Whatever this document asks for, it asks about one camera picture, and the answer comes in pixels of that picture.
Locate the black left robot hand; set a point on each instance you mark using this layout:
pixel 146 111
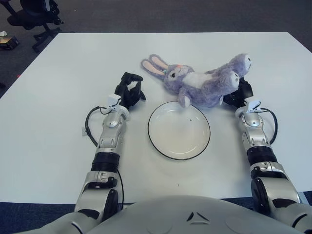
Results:
pixel 128 93

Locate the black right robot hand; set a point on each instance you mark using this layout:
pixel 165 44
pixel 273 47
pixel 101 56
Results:
pixel 243 91

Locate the purple plush bunny doll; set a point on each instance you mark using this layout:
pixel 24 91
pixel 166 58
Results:
pixel 195 87

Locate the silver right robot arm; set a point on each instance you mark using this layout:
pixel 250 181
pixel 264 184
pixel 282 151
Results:
pixel 256 136

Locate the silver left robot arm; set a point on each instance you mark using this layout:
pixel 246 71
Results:
pixel 109 136

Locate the white plate with black rim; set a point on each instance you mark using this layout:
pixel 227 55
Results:
pixel 179 134

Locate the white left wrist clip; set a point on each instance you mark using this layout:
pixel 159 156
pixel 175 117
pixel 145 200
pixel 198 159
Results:
pixel 113 100

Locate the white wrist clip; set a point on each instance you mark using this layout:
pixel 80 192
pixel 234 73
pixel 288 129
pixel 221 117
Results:
pixel 252 106
pixel 113 100

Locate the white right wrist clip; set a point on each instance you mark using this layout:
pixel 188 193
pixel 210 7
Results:
pixel 252 106

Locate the black office chair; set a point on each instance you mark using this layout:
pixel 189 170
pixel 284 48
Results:
pixel 29 19

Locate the grey robot torso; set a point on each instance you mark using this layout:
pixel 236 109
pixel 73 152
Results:
pixel 182 214

